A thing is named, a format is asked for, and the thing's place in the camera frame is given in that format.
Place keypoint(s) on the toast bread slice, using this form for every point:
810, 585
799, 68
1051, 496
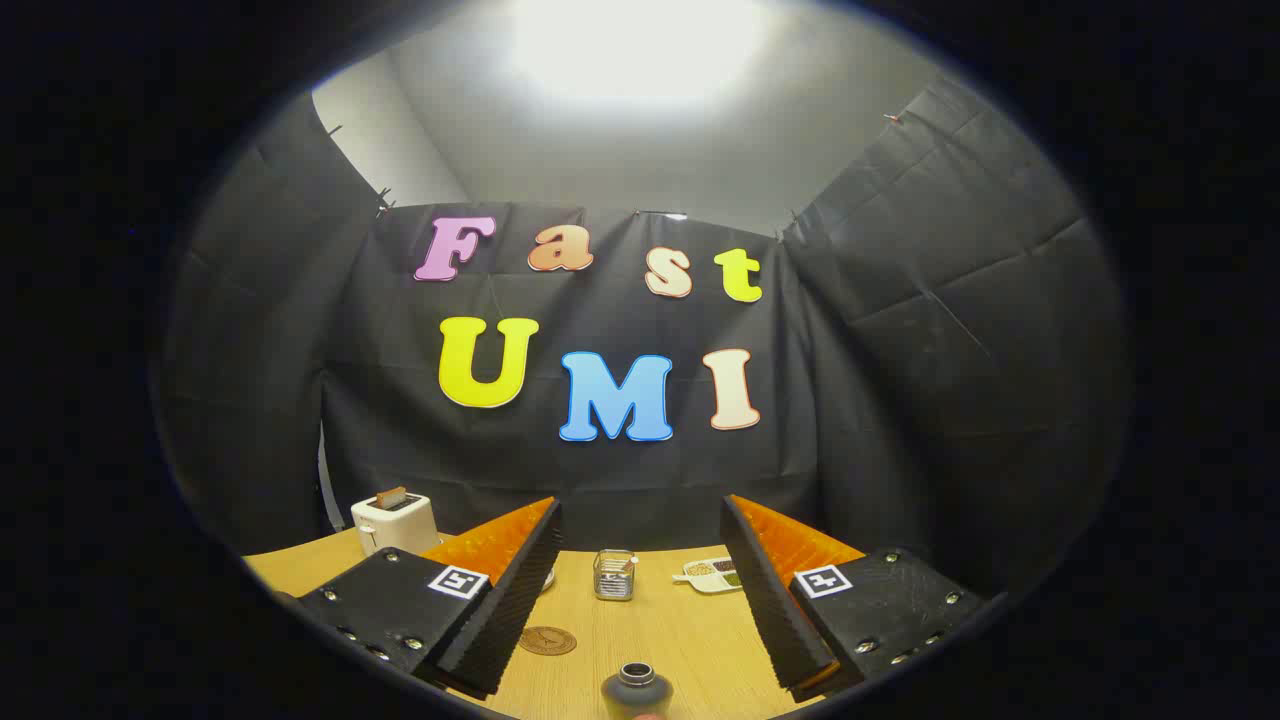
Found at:
391, 496

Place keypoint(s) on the silver juice bottle green label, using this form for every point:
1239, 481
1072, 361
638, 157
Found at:
637, 690

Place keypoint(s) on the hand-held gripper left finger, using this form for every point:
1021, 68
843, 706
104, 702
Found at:
510, 600

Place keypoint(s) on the wooden table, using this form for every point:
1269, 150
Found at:
680, 640

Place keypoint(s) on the round brown coaster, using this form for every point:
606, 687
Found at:
547, 641

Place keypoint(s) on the cream toaster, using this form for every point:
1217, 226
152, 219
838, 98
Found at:
395, 525

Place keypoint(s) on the white divided seasoning dish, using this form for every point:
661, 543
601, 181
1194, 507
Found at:
708, 577

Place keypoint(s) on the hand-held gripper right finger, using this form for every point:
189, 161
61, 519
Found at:
765, 600

